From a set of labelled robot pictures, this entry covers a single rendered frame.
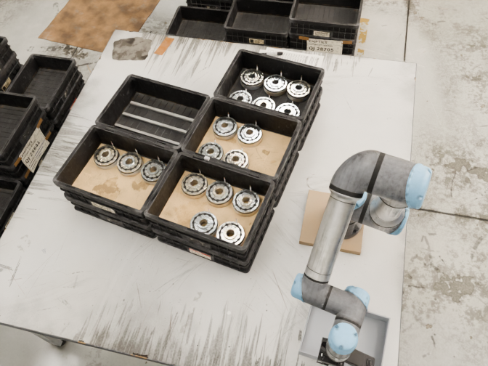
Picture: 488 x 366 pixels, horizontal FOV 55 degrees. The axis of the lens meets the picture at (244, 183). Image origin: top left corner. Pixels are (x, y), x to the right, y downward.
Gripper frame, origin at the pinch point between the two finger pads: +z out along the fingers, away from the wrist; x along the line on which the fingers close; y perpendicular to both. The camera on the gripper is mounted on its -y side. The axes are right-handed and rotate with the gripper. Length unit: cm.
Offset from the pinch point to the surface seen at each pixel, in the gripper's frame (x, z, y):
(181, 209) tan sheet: -35, -10, 69
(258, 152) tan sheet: -68, -10, 49
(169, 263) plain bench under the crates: -17, 3, 69
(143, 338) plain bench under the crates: 12, 3, 67
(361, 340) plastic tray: -10.4, 2.8, -6.0
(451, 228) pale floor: -104, 74, -48
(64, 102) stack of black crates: -102, 36, 181
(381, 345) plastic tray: -11.0, 2.8, -12.8
